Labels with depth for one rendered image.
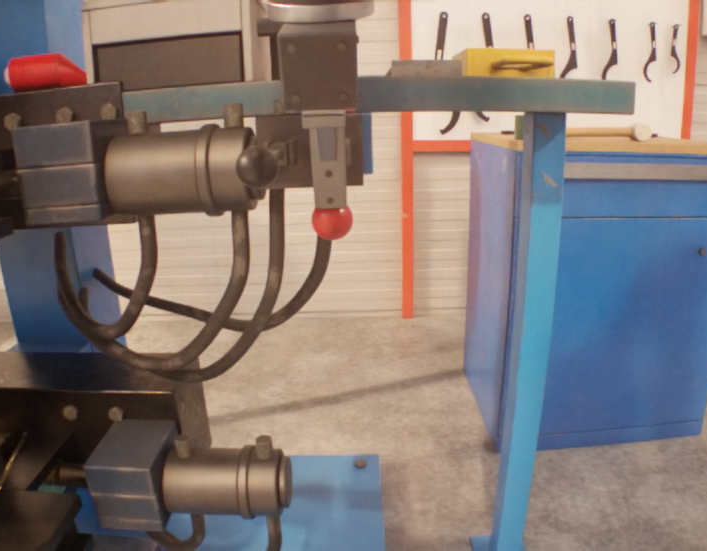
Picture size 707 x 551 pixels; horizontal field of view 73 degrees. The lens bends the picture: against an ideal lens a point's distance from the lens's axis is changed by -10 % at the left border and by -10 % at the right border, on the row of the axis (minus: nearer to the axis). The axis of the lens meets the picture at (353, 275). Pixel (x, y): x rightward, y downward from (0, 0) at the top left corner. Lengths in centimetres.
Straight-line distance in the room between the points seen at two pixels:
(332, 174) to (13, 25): 83
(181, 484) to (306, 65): 65
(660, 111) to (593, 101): 214
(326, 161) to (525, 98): 40
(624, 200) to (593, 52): 133
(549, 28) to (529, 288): 186
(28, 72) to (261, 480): 68
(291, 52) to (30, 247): 89
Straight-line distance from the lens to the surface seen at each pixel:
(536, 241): 97
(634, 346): 171
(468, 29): 258
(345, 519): 131
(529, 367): 106
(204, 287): 278
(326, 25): 35
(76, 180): 67
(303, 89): 34
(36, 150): 69
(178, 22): 76
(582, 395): 171
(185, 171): 63
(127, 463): 82
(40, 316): 120
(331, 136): 39
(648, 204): 158
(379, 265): 264
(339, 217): 44
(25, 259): 117
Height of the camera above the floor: 101
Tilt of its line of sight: 17 degrees down
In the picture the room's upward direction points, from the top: 2 degrees counter-clockwise
